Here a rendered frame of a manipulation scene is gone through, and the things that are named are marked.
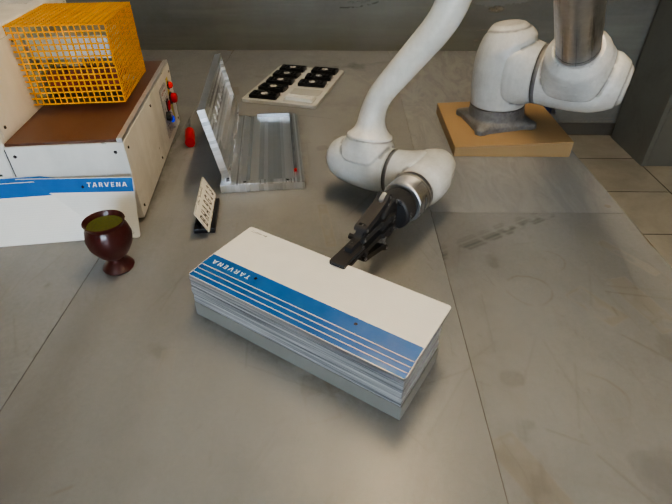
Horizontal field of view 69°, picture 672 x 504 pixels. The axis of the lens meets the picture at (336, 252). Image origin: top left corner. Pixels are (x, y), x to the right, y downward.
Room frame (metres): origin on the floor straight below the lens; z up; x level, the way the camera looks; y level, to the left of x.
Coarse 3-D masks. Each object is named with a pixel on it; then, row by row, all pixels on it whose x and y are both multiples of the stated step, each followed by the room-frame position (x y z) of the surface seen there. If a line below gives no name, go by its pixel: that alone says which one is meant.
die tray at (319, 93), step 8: (272, 72) 1.95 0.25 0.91; (304, 72) 1.95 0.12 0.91; (264, 80) 1.85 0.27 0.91; (296, 80) 1.85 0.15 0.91; (336, 80) 1.86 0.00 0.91; (256, 88) 1.76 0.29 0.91; (288, 88) 1.76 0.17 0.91; (296, 88) 1.76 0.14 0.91; (304, 88) 1.76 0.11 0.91; (312, 88) 1.76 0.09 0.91; (320, 88) 1.76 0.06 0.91; (328, 88) 1.76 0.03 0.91; (248, 96) 1.68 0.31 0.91; (280, 96) 1.68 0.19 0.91; (320, 96) 1.68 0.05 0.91; (272, 104) 1.63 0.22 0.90; (280, 104) 1.62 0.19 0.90; (288, 104) 1.61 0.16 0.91; (296, 104) 1.61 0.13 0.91; (304, 104) 1.60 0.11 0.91; (312, 104) 1.60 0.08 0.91
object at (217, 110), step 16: (208, 80) 1.23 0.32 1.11; (224, 80) 1.45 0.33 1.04; (208, 96) 1.12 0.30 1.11; (224, 96) 1.37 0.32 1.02; (208, 112) 1.06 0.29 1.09; (224, 112) 1.29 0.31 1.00; (208, 128) 1.03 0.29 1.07; (224, 128) 1.21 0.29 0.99; (224, 144) 1.11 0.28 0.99; (224, 160) 1.05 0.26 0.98; (224, 176) 1.04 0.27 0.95
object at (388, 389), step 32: (192, 288) 0.62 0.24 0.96; (224, 288) 0.58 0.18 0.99; (224, 320) 0.58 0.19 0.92; (256, 320) 0.54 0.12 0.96; (288, 320) 0.51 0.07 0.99; (288, 352) 0.51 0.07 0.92; (320, 352) 0.47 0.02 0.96; (352, 352) 0.45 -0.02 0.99; (352, 384) 0.44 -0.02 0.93; (384, 384) 0.42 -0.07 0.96; (416, 384) 0.44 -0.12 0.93
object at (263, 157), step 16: (240, 128) 1.38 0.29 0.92; (256, 128) 1.38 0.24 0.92; (272, 128) 1.38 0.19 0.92; (288, 128) 1.38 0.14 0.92; (240, 144) 1.26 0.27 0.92; (256, 144) 1.27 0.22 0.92; (272, 144) 1.27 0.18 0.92; (288, 144) 1.27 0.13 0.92; (240, 160) 1.17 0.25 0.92; (256, 160) 1.17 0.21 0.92; (272, 160) 1.17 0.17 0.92; (288, 160) 1.17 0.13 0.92; (240, 176) 1.08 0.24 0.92; (256, 176) 1.08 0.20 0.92; (272, 176) 1.08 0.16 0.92; (288, 176) 1.08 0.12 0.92; (224, 192) 1.04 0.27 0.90
